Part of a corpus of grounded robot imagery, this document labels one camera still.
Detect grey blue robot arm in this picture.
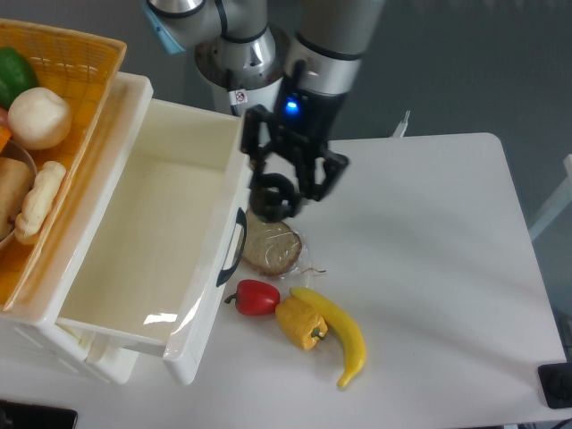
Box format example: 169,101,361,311
143,1,383,223

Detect brown bread loaf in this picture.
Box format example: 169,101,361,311
0,157,34,240

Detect white plastic drawer cabinet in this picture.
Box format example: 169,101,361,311
1,72,153,384

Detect yellow bell pepper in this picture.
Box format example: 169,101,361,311
274,297,328,350

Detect yellow banana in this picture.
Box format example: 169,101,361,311
290,287,367,389

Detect pale twisted bread roll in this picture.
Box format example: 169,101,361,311
14,161,66,245

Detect wrapped brown bread slice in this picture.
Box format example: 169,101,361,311
240,209,325,278

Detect orange plastic basket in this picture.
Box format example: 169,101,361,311
1,18,127,311

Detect black device bottom left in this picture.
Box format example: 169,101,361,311
1,400,78,429

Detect open white upper drawer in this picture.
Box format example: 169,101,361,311
58,100,249,385

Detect red bell pepper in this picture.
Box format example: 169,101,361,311
223,280,281,316

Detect dark purple mangosteen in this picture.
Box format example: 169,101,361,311
248,172,302,223

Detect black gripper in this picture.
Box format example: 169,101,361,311
240,76,350,216

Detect round white bun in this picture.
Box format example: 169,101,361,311
8,87,72,150

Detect orange carrot piece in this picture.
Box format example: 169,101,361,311
0,126,12,152

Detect black device right edge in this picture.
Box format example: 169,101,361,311
537,363,571,409

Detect green bell pepper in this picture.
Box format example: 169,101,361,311
1,46,39,110

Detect dark blue drawer handle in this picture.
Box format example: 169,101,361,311
216,207,248,287

